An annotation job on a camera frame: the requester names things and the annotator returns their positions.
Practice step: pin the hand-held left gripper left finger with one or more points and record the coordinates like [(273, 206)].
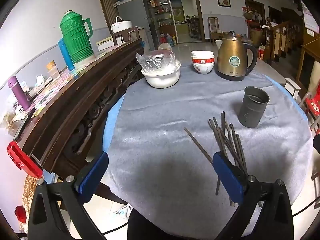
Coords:
[(92, 178)]

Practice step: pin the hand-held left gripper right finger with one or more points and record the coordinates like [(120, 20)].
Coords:
[(228, 177)]

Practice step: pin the bundle of dark chopsticks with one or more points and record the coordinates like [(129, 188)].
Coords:
[(225, 135)]

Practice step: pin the single dark chopstick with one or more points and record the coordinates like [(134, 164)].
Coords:
[(197, 145)]

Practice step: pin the grey perforated chopstick holder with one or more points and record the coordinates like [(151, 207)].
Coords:
[(251, 112)]

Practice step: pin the red plastic box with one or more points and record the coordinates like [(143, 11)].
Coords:
[(22, 158)]

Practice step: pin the carved dark wooden sideboard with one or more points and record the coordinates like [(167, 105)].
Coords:
[(75, 105)]

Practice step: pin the red round object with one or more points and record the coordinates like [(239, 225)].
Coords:
[(20, 214)]

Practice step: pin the grey fleece table cloth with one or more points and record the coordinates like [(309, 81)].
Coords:
[(162, 120)]

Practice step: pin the purple bottle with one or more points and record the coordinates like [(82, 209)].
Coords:
[(18, 95)]

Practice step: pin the red bag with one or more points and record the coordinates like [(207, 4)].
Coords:
[(313, 106)]

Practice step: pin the small white stool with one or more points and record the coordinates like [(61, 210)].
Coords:
[(292, 86)]

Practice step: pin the white bowl red rim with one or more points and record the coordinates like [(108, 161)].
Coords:
[(202, 54), (203, 60), (203, 69)]

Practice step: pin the gold electric kettle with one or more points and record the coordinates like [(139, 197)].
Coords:
[(232, 62)]

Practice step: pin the white ceramic pot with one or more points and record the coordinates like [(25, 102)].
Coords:
[(162, 80)]

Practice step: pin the blue thermos bottle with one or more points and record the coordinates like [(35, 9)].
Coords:
[(65, 55)]

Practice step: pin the cream chair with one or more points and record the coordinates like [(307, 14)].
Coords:
[(314, 80)]

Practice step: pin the white chest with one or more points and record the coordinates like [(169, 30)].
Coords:
[(105, 44)]

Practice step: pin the clear plastic bag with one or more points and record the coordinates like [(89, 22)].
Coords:
[(156, 60)]

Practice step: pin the green thermos jug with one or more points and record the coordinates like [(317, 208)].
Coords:
[(77, 40)]

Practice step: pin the wooden staircase railing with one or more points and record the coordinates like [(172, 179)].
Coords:
[(277, 40)]

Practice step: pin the clear glass bowl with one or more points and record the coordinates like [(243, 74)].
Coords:
[(165, 46)]

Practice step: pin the blue water jug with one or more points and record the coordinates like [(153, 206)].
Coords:
[(171, 40)]

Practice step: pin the small dark wooden cabinet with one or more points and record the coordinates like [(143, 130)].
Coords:
[(130, 33)]

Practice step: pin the wooden dining chair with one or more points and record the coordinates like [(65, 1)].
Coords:
[(213, 28)]

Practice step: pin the shelf with bottles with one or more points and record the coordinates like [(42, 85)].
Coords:
[(162, 17)]

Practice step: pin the grey refrigerator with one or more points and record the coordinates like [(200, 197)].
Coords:
[(135, 10)]

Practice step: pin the wall calendar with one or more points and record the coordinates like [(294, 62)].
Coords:
[(310, 17)]

